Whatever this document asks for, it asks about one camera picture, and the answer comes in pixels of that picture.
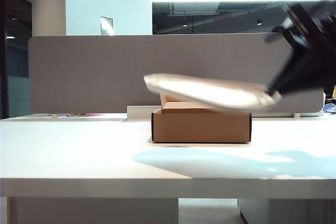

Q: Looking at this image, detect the brown cardboard box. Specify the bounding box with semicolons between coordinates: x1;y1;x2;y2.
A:
151;92;253;144

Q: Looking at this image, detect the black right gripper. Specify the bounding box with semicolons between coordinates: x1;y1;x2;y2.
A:
264;1;336;101

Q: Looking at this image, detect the small wall sign plate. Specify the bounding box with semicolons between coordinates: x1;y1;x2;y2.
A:
100;16;114;36

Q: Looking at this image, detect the blue patterned clutter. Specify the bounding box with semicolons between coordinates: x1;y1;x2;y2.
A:
323;84;336;118

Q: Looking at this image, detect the grey desk partition panel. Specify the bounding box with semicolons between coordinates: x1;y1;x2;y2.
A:
28;33;325;114

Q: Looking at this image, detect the grey under-desk cabinet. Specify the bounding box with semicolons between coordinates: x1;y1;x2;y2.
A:
238;198;336;224

